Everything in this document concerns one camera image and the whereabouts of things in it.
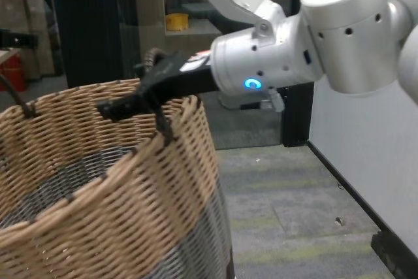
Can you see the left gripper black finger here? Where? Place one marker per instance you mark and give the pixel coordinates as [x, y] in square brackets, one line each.
[23, 39]

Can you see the tall brown cardboard box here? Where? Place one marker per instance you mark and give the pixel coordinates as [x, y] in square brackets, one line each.
[148, 4]

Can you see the black metal post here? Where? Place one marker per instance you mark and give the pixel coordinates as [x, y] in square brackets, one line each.
[295, 122]

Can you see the yellow round container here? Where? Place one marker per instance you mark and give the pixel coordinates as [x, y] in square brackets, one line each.
[177, 22]

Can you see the clear glass panel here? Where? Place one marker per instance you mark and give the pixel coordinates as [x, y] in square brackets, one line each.
[245, 128]

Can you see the small brown floor scrap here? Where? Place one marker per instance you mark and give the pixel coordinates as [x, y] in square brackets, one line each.
[339, 221]

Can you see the large red fire extinguisher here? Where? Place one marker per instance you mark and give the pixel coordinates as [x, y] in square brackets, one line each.
[14, 73]

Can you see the light wooden desk top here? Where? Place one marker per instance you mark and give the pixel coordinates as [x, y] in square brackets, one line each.
[8, 55]

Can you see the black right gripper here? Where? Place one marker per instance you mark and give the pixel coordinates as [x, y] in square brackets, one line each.
[176, 76]

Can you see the dark tall cabinet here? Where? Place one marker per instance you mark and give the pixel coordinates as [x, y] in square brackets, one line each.
[88, 30]

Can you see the tan grey woven laundry basket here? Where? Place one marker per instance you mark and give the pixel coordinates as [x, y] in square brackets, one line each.
[98, 194]

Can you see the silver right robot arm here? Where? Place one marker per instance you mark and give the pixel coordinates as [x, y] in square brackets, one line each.
[343, 47]

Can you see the grey concrete block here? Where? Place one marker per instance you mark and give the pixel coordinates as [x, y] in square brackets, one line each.
[202, 29]

